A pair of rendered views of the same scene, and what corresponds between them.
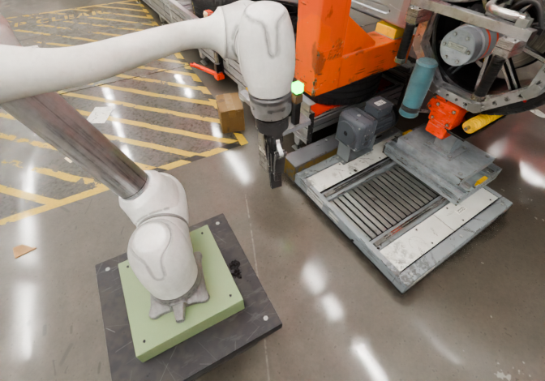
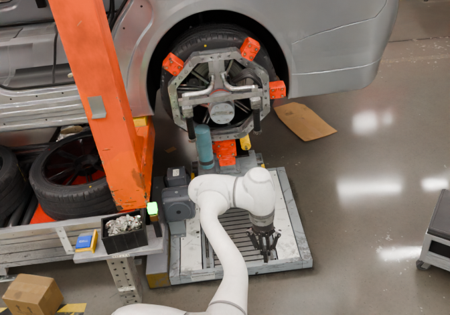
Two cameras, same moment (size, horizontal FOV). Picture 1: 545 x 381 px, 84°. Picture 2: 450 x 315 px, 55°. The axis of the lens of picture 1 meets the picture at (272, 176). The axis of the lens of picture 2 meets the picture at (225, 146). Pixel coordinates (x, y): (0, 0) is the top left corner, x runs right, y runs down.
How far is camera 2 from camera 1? 1.20 m
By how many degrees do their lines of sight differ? 44
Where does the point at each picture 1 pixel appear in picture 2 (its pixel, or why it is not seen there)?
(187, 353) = not seen: outside the picture
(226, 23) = (223, 195)
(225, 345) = not seen: outside the picture
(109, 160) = not seen: outside the picture
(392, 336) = (337, 291)
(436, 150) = (228, 172)
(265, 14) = (266, 175)
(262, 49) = (272, 190)
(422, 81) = (208, 141)
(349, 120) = (175, 200)
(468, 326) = (346, 246)
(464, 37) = (223, 106)
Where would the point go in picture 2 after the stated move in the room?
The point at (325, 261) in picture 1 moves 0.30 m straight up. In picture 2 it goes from (262, 302) to (260, 265)
